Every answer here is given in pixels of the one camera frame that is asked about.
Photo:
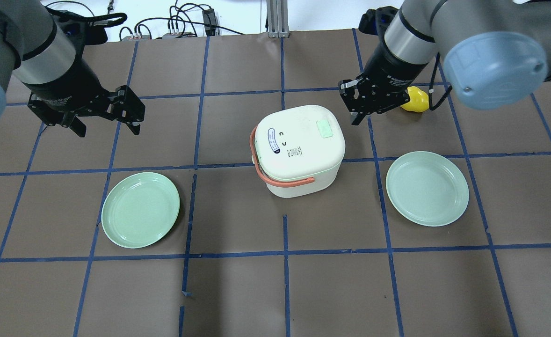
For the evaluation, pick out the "black power adapter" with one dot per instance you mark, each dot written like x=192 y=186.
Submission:
x=210 y=22

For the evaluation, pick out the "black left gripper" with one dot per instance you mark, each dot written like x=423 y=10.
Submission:
x=66 y=83

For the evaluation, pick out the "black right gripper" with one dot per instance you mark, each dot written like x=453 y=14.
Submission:
x=394 y=69

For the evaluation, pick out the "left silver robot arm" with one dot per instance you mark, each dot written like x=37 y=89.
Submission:
x=42 y=48

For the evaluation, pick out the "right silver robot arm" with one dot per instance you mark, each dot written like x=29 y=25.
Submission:
x=492 y=52

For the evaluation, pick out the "green plate near left arm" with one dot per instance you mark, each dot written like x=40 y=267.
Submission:
x=140 y=210

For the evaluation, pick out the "green plate near right arm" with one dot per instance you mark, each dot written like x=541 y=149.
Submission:
x=427 y=189

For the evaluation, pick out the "yellow toy lemon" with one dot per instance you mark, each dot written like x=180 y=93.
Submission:
x=418 y=100

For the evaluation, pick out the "white rice cooker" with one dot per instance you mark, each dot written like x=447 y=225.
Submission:
x=297 y=151

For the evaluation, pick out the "aluminium frame post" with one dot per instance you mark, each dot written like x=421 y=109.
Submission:
x=277 y=19

